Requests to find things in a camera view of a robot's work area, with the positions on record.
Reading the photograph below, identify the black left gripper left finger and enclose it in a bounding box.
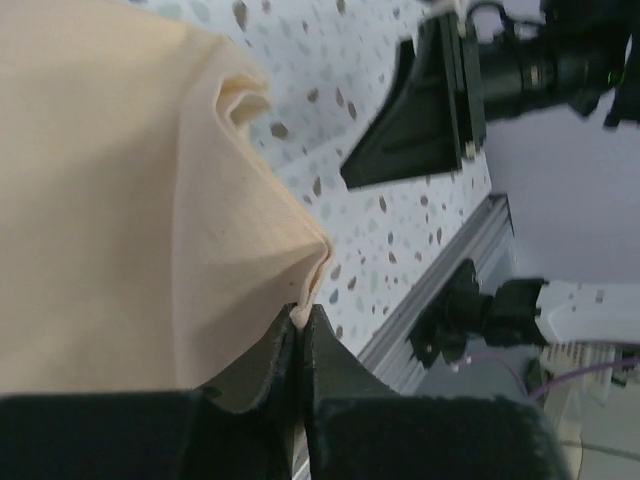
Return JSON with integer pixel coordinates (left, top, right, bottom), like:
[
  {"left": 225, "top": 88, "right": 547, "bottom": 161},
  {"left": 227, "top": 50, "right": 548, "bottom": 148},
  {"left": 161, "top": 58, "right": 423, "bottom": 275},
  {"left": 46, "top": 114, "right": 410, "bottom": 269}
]
[{"left": 1, "top": 306, "right": 297, "bottom": 479}]

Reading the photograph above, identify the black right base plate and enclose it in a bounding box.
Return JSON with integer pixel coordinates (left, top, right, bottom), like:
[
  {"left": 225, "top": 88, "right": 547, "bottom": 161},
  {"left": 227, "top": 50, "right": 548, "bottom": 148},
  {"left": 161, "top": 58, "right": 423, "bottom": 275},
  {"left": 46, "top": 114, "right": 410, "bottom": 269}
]
[{"left": 409, "top": 259, "right": 493, "bottom": 370}]

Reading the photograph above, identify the beige cloth drape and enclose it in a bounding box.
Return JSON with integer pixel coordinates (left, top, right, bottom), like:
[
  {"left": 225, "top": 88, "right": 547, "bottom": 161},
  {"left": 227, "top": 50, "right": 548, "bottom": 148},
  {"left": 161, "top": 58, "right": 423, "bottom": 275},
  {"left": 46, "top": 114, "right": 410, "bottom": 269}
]
[{"left": 1, "top": 1, "right": 333, "bottom": 393}]

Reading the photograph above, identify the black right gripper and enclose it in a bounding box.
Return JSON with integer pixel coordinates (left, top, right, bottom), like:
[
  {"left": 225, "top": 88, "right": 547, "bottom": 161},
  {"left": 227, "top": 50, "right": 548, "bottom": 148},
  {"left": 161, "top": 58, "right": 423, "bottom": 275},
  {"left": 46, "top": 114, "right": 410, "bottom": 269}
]
[{"left": 340, "top": 1, "right": 639, "bottom": 189}]

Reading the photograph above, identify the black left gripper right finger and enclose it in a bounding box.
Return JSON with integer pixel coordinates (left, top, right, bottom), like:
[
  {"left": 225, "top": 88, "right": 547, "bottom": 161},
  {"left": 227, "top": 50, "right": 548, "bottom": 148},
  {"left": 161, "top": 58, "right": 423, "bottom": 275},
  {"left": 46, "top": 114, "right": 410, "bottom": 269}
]
[{"left": 302, "top": 305, "right": 571, "bottom": 480}]

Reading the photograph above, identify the aluminium rail frame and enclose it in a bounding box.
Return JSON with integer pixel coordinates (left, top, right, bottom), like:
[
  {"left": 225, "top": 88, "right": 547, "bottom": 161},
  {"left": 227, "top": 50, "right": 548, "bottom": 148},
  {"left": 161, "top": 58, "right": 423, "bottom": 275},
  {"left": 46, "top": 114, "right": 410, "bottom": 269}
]
[{"left": 358, "top": 194, "right": 516, "bottom": 394}]

